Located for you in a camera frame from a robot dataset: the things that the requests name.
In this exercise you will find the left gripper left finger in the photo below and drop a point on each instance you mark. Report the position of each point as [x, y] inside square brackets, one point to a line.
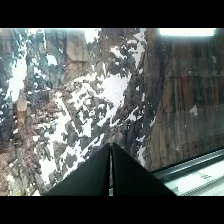
[90, 176]

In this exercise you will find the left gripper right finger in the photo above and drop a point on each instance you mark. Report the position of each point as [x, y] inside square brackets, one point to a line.
[133, 178]

